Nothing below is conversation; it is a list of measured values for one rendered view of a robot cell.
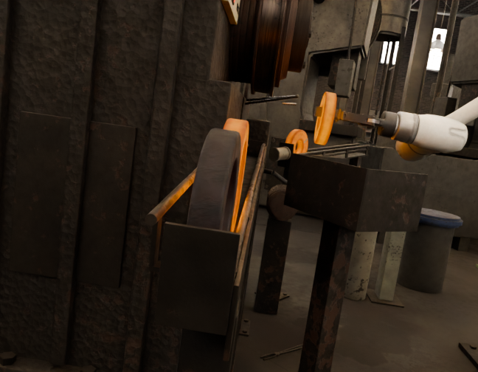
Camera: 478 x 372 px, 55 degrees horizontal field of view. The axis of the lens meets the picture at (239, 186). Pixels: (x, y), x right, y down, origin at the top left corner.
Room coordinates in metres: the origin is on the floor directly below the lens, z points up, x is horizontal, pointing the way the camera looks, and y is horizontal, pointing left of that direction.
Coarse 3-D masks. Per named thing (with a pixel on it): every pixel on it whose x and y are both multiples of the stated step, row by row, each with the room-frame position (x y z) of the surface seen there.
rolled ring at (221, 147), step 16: (208, 144) 0.48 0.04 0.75; (224, 144) 0.48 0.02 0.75; (240, 144) 0.57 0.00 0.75; (208, 160) 0.46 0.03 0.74; (224, 160) 0.46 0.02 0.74; (208, 176) 0.45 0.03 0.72; (224, 176) 0.45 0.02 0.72; (192, 192) 0.44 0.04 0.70; (208, 192) 0.44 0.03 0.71; (224, 192) 0.44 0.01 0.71; (192, 208) 0.44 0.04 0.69; (208, 208) 0.44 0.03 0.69; (224, 208) 0.46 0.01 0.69; (192, 224) 0.44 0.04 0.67; (208, 224) 0.43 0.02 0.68; (224, 224) 0.58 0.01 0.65
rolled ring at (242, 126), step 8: (232, 120) 0.69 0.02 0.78; (240, 120) 0.70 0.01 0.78; (224, 128) 0.66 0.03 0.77; (232, 128) 0.66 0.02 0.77; (240, 128) 0.67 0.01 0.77; (248, 128) 0.73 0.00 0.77; (240, 136) 0.65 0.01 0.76; (248, 136) 0.76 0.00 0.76; (240, 152) 0.64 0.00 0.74; (240, 160) 0.65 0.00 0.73; (240, 168) 0.77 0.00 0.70; (240, 176) 0.77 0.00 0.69; (240, 184) 0.77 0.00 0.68; (240, 192) 0.79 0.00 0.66; (232, 224) 0.67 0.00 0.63
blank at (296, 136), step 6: (294, 132) 2.04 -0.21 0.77; (300, 132) 2.06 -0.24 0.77; (288, 138) 2.03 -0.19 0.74; (294, 138) 2.03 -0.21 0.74; (300, 138) 2.07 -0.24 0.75; (306, 138) 2.11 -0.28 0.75; (294, 144) 2.03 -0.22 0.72; (300, 144) 2.10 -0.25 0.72; (306, 144) 2.12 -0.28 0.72; (294, 150) 2.04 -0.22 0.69; (300, 150) 2.10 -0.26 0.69; (306, 150) 2.13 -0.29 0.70
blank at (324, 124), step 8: (328, 96) 1.35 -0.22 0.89; (320, 104) 1.46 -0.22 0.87; (328, 104) 1.33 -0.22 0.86; (328, 112) 1.32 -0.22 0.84; (320, 120) 1.36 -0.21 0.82; (328, 120) 1.32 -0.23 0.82; (320, 128) 1.33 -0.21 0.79; (328, 128) 1.33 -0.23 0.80; (320, 136) 1.35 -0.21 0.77; (328, 136) 1.34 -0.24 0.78; (320, 144) 1.39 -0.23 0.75
